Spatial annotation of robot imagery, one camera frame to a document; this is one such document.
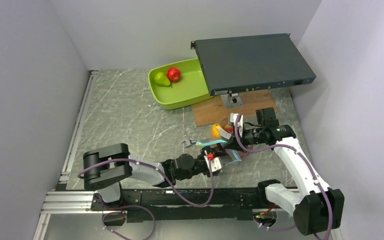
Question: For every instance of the wooden board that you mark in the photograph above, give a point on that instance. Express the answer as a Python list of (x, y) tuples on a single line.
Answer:
[(214, 111)]

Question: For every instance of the dark grey rack device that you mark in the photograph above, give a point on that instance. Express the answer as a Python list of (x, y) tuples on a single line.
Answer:
[(251, 63)]

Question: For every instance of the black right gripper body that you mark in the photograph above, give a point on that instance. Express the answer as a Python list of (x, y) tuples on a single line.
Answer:
[(251, 136)]

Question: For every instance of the metal stand base plate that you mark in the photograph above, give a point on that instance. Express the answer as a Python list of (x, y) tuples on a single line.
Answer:
[(232, 100)]

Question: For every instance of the chrome combination wrench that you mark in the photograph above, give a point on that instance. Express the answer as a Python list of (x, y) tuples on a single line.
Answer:
[(187, 143)]

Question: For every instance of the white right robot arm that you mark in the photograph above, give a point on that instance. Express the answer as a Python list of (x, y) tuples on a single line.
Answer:
[(316, 207)]

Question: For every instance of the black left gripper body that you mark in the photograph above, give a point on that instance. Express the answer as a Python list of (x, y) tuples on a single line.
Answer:
[(198, 167)]

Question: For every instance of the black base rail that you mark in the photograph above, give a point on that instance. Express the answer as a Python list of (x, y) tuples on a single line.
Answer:
[(241, 204)]

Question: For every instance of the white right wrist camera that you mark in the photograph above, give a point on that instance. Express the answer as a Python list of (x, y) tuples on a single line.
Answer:
[(236, 122)]

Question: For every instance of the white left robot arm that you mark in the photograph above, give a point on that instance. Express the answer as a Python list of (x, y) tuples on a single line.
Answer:
[(104, 169)]

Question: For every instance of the orange fake fruit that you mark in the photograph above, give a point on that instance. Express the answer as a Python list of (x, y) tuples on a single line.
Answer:
[(215, 131)]

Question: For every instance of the aluminium frame rail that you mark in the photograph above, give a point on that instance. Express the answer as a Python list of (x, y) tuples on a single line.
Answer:
[(61, 201)]

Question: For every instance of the clear zip top bag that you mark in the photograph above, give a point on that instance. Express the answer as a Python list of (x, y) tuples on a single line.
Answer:
[(225, 134)]

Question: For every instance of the lime green plastic tub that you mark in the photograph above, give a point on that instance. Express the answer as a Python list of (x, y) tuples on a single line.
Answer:
[(191, 88)]

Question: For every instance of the red fake apple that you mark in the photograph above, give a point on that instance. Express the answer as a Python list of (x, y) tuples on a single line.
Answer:
[(174, 74)]

